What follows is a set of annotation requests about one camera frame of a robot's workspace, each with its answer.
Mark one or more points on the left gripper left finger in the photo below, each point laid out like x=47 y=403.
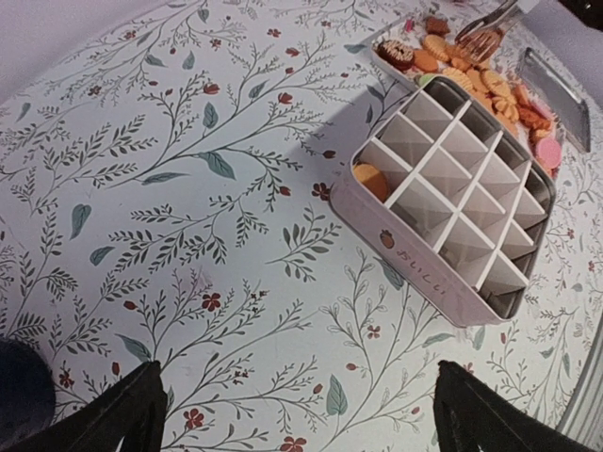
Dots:
x=129 y=416

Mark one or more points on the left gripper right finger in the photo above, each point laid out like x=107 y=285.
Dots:
x=469 y=416

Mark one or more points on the metal tin with white dividers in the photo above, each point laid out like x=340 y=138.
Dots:
x=467 y=209

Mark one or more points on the orange swirl cookie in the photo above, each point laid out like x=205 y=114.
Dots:
x=372 y=179

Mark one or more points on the metal serving tongs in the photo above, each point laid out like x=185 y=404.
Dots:
x=480 y=39

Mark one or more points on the dark blue cup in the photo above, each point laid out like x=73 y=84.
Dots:
x=28 y=397

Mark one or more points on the floral tablecloth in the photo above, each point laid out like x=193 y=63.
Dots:
x=166 y=197

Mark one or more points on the pink round cookie front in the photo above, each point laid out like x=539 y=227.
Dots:
x=548 y=153

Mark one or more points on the silver tin lid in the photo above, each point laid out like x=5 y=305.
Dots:
x=553 y=89

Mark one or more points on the green round cookie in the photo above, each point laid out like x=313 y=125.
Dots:
x=423 y=79

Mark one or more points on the chocolate donut cookie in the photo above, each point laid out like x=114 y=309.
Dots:
x=397 y=54

